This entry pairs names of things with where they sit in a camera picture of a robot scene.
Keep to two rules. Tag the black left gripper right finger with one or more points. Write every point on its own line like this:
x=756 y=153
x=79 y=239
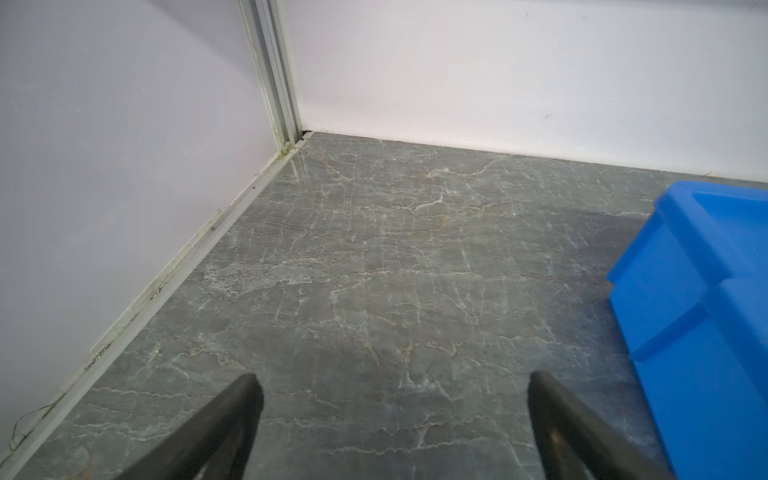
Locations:
x=575 y=443

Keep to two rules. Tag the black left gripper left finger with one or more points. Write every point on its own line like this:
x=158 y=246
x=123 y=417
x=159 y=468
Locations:
x=215 y=443

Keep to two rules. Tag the blue plastic bin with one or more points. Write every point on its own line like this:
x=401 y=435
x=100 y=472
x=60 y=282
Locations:
x=690 y=297

